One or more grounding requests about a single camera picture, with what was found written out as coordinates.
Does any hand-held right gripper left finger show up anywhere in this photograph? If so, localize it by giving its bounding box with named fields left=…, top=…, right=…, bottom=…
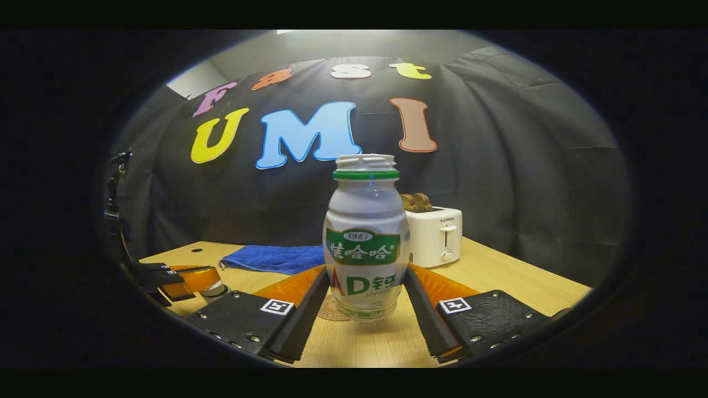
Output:
left=183, top=264, right=331, bottom=364

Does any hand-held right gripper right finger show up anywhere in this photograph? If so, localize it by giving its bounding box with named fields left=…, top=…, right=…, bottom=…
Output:
left=402, top=263, right=551, bottom=364

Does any round brown coaster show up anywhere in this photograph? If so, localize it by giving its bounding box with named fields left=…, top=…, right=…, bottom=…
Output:
left=316, top=293, right=355, bottom=322

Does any white green label water bottle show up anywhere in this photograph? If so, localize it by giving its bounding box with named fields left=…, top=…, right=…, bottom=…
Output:
left=322, top=154, right=411, bottom=322

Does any blue towel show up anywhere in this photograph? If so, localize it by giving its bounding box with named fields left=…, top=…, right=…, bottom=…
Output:
left=218, top=245, right=326, bottom=276

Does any white toaster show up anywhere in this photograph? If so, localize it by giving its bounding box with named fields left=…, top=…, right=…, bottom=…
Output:
left=405, top=206, right=463, bottom=269

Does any black backdrop cloth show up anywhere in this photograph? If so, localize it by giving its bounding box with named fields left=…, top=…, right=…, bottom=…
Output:
left=113, top=47, right=632, bottom=289

